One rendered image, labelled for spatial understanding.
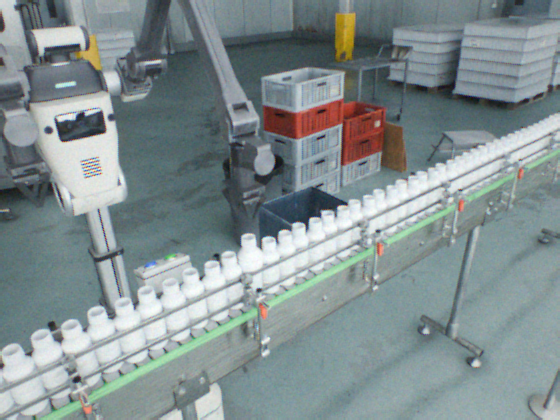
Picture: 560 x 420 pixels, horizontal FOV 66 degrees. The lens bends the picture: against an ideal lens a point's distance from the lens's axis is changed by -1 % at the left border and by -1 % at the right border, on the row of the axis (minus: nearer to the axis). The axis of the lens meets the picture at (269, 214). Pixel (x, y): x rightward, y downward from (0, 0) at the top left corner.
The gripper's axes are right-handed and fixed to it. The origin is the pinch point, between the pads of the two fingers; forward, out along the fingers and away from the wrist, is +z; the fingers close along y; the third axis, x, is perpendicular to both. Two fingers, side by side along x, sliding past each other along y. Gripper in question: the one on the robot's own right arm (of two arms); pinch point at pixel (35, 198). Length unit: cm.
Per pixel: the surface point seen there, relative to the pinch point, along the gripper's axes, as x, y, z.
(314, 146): 230, -159, 83
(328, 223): 73, 16, 25
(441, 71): 689, -337, 101
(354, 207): 84, 16, 24
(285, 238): 55, 17, 24
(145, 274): 19.5, 2.1, 27.8
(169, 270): 26.1, 2.6, 29.2
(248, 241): 43, 16, 20
